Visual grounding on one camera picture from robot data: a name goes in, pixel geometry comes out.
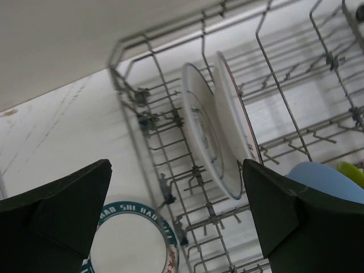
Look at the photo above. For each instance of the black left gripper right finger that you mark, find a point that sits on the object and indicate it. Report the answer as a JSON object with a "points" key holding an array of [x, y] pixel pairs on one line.
{"points": [[302, 228]]}

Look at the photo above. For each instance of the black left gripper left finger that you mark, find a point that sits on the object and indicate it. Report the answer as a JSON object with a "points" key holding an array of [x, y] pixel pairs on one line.
{"points": [[51, 228]]}

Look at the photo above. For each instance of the light blue plastic plate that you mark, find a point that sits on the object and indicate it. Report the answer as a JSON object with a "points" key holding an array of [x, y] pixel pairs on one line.
{"points": [[317, 174]]}

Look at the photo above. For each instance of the lime green plastic plate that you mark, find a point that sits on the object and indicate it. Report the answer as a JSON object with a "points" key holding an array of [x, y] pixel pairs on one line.
{"points": [[350, 171]]}

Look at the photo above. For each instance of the white plate teal lettered rim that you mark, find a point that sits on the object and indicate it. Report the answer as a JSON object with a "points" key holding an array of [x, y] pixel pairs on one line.
{"points": [[131, 237]]}

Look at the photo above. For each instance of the white plate orange sunburst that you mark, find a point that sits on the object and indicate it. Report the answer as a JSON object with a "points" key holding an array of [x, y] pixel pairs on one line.
{"points": [[232, 113]]}

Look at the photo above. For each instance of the white plate blue rim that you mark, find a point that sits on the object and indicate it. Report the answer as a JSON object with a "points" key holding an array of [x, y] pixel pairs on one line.
{"points": [[205, 133]]}

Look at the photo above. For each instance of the grey wire dish rack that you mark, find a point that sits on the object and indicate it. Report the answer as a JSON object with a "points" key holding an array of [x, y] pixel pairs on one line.
{"points": [[298, 66]]}

